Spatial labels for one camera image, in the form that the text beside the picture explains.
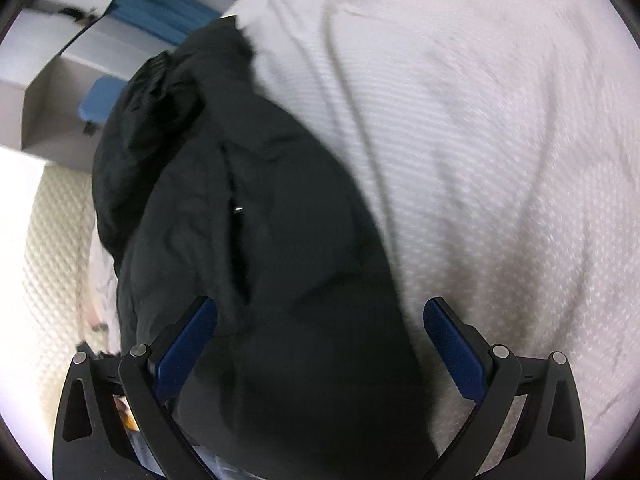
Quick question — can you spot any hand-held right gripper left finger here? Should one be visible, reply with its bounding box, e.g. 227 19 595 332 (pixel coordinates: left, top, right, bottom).
51 296 218 480

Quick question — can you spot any cream quilted headboard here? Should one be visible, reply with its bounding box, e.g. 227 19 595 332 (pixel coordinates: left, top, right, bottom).
22 166 122 466

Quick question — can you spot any light grey bed blanket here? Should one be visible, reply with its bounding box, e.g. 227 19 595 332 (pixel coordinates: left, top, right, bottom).
220 0 640 480

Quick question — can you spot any blue padded board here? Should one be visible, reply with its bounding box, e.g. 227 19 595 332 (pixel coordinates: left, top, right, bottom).
78 77 132 127

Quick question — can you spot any grey wardrobe cabinet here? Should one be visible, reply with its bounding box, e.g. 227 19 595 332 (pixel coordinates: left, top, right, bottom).
0 0 147 172

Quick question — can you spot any black puffer jacket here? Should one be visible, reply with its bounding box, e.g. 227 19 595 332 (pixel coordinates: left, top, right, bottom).
91 15 442 480

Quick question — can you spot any blue curtain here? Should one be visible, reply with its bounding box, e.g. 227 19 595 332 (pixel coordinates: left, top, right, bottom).
106 0 222 47

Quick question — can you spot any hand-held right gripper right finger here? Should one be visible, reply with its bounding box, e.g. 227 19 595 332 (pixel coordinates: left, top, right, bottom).
423 297 587 480

